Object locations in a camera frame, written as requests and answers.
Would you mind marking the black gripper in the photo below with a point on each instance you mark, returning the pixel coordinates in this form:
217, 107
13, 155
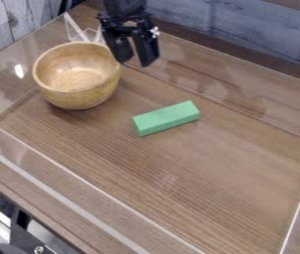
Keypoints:
117, 13

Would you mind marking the green stick block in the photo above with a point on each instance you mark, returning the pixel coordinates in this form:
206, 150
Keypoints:
166, 118

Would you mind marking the wooden bowl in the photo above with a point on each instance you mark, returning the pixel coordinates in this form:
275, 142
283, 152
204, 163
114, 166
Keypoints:
76, 75

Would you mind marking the clear acrylic corner bracket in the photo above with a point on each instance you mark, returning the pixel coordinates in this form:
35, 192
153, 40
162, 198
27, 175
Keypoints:
79, 35

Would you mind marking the clear acrylic front wall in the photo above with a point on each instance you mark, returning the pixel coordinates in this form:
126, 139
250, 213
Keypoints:
96, 223

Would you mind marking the black table leg bracket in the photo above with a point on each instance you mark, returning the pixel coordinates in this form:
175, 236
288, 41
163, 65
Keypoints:
22, 238

